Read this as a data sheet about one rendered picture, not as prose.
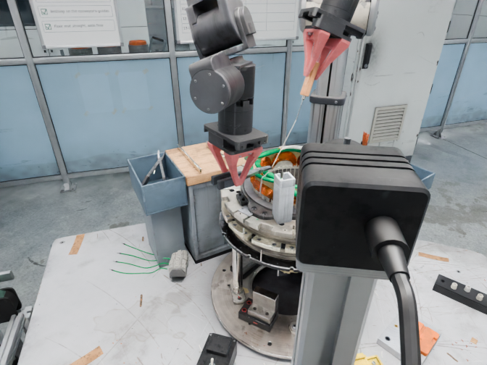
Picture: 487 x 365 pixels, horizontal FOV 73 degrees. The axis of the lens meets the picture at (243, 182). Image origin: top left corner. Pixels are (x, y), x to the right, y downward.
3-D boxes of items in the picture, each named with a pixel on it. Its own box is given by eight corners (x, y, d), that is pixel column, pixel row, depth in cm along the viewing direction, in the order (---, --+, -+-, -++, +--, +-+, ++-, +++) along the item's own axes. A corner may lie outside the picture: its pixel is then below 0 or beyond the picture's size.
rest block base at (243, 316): (248, 303, 80) (248, 297, 79) (278, 316, 77) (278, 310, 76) (238, 318, 77) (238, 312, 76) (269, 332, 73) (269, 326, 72)
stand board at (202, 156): (187, 186, 82) (186, 178, 80) (165, 157, 96) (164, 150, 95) (257, 169, 90) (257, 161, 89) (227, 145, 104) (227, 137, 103)
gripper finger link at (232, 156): (230, 196, 55) (230, 143, 50) (207, 179, 60) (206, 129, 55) (261, 185, 59) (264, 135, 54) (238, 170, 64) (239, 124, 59)
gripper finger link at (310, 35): (337, 87, 57) (361, 32, 54) (302, 74, 55) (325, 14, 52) (319, 82, 63) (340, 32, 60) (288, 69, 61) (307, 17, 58)
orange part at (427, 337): (425, 357, 69) (427, 354, 68) (402, 341, 72) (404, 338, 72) (438, 337, 73) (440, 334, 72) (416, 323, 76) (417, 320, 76)
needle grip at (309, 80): (305, 95, 59) (317, 61, 57) (298, 93, 60) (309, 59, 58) (310, 97, 60) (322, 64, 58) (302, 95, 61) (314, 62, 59)
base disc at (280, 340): (239, 386, 64) (239, 384, 64) (196, 256, 96) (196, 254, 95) (400, 327, 75) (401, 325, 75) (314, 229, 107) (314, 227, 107)
